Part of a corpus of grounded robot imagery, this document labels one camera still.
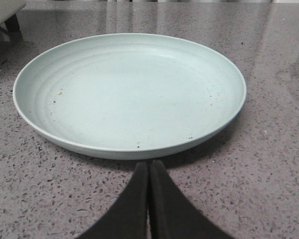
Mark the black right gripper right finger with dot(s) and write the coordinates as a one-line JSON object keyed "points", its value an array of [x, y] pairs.
{"points": [[171, 215]]}

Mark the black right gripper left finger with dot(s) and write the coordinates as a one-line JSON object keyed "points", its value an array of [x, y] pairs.
{"points": [[127, 217]]}

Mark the black right oven foot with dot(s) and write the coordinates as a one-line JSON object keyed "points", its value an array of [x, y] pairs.
{"points": [[12, 24]]}

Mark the cream white toaster oven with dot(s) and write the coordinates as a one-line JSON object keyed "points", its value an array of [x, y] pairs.
{"points": [[9, 8]]}

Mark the light green round plate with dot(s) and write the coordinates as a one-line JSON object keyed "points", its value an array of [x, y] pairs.
{"points": [[129, 95]]}

